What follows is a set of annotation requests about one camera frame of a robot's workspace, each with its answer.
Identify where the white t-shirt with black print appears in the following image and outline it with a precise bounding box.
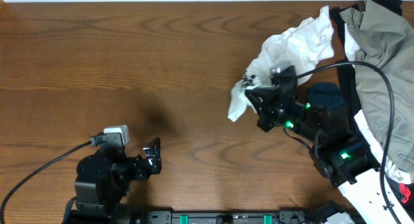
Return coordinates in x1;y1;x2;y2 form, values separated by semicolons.
228;6;334;122

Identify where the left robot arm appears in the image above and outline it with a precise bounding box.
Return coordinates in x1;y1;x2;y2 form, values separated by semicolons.
62;137;162;224

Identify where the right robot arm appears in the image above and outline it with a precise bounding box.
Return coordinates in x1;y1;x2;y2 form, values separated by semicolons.
245;66;413;223

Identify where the white garment under pile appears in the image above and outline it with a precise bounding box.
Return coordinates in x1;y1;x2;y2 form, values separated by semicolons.
344;23;413;185

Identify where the olive grey garment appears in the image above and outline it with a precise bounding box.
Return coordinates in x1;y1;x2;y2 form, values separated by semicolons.
340;1;413;181

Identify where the black garment with red tag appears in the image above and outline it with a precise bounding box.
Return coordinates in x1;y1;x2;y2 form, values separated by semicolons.
329;0;413;208

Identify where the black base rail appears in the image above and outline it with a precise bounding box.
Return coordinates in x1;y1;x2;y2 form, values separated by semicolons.
142;210;365;224

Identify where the left black cable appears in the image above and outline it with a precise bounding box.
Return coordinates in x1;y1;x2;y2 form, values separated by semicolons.
0;133;107;224

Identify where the black cable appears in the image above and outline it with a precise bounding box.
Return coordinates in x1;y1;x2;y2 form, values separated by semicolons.
0;133;107;224
290;60;404;224

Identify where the right black cable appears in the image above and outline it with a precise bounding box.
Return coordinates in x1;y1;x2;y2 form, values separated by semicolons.
290;60;404;224

